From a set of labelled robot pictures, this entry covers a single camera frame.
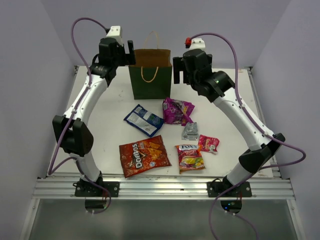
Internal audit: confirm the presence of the green paper bag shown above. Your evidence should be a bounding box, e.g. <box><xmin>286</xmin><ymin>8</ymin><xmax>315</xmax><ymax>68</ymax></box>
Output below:
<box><xmin>128</xmin><ymin>31</ymin><xmax>173</xmax><ymax>100</ymax></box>

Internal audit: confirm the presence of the purple snack bag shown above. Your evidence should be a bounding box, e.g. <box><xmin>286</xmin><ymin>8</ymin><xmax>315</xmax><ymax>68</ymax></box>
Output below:
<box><xmin>162</xmin><ymin>97</ymin><xmax>195</xmax><ymax>126</ymax></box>

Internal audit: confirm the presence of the blue snack bag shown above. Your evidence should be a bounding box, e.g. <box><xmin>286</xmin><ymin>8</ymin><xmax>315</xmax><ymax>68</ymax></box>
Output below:
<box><xmin>123</xmin><ymin>104</ymin><xmax>164</xmax><ymax>138</ymax></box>

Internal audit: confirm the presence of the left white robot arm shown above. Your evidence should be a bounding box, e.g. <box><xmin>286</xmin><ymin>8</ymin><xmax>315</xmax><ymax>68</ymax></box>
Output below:
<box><xmin>52</xmin><ymin>37</ymin><xmax>136</xmax><ymax>197</ymax></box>

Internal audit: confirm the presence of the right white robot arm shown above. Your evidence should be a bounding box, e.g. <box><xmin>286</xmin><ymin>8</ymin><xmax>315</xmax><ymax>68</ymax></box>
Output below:
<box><xmin>173</xmin><ymin>49</ymin><xmax>285</xmax><ymax>197</ymax></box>

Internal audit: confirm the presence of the small pink candy bag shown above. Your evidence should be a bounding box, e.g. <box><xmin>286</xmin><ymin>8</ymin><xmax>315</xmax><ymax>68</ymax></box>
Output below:
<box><xmin>198</xmin><ymin>134</ymin><xmax>220</xmax><ymax>154</ymax></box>

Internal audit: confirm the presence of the red Doritos bag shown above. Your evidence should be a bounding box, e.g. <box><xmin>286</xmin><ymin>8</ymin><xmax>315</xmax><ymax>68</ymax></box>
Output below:
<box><xmin>119</xmin><ymin>135</ymin><xmax>171</xmax><ymax>178</ymax></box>

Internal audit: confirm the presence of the Fox's fruits candy bag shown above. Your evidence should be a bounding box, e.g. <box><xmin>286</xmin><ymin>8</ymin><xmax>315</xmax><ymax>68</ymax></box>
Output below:
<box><xmin>175</xmin><ymin>144</ymin><xmax>206</xmax><ymax>174</ymax></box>

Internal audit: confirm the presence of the silver foil packet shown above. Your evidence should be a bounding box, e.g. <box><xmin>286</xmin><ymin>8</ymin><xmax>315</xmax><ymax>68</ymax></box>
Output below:
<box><xmin>181</xmin><ymin>122</ymin><xmax>199</xmax><ymax>141</ymax></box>

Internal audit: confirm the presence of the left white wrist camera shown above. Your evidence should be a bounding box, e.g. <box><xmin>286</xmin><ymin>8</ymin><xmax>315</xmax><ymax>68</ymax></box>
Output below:
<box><xmin>105</xmin><ymin>25</ymin><xmax>122</xmax><ymax>39</ymax></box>

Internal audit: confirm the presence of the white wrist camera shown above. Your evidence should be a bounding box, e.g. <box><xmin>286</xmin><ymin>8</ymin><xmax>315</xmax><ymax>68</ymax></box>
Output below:
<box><xmin>105</xmin><ymin>25</ymin><xmax>122</xmax><ymax>39</ymax></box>
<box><xmin>185</xmin><ymin>37</ymin><xmax>206</xmax><ymax>51</ymax></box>

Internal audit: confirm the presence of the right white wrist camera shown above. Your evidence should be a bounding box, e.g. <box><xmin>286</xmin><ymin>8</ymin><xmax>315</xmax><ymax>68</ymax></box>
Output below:
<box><xmin>185</xmin><ymin>37</ymin><xmax>206</xmax><ymax>51</ymax></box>

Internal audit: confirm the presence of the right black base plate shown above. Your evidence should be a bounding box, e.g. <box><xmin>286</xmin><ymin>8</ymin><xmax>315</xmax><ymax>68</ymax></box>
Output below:
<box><xmin>206</xmin><ymin>178</ymin><xmax>253</xmax><ymax>198</ymax></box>

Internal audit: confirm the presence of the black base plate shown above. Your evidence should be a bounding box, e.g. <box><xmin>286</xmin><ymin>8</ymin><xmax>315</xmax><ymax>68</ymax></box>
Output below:
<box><xmin>206</xmin><ymin>178</ymin><xmax>253</xmax><ymax>198</ymax></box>
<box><xmin>72</xmin><ymin>179</ymin><xmax>120</xmax><ymax>198</ymax></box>

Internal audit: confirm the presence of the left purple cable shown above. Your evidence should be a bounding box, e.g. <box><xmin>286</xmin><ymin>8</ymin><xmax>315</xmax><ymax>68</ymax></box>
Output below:
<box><xmin>47</xmin><ymin>17</ymin><xmax>112</xmax><ymax>215</ymax></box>

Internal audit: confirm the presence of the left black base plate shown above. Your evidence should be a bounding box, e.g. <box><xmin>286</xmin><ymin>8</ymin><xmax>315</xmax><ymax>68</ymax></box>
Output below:
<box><xmin>72</xmin><ymin>179</ymin><xmax>120</xmax><ymax>198</ymax></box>

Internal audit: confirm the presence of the aluminium frame rail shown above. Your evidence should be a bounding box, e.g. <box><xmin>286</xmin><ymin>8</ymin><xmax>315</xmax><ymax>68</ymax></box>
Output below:
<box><xmin>32</xmin><ymin>175</ymin><xmax>295</xmax><ymax>200</ymax></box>

